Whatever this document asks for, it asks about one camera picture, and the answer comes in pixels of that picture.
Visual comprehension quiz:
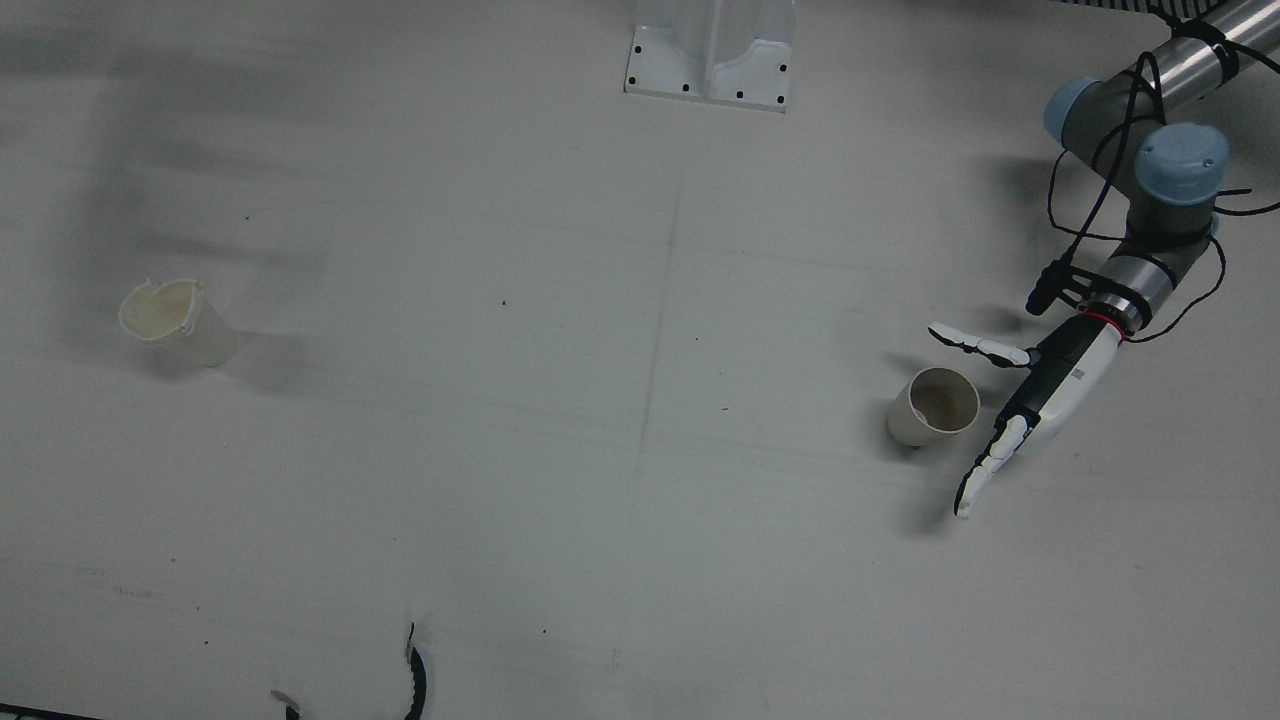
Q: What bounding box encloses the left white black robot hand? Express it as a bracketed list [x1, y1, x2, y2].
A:
[928, 316, 1126, 519]

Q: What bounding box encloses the plain beige paper cup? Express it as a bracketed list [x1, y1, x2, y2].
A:
[886, 367, 981, 448]

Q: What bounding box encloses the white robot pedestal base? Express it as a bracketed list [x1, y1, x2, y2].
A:
[624, 0, 798, 113]

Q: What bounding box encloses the white spouted paper cup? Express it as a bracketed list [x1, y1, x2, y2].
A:
[118, 278, 241, 368]

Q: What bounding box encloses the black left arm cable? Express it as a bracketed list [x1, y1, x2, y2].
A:
[1045, 5, 1280, 346]

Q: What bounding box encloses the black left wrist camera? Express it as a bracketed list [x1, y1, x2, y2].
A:
[1025, 258, 1101, 319]

